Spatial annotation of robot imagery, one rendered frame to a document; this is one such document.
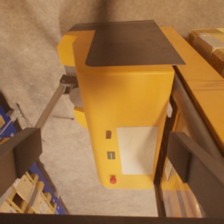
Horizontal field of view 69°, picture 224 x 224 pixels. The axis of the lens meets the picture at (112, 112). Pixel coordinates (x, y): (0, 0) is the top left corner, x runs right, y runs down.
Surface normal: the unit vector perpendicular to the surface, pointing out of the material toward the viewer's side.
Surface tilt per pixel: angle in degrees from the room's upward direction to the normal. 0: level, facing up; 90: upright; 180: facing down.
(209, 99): 90
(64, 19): 0
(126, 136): 0
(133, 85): 0
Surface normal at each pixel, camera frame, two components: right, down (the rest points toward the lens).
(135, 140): -0.06, 0.63
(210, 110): -0.06, -0.78
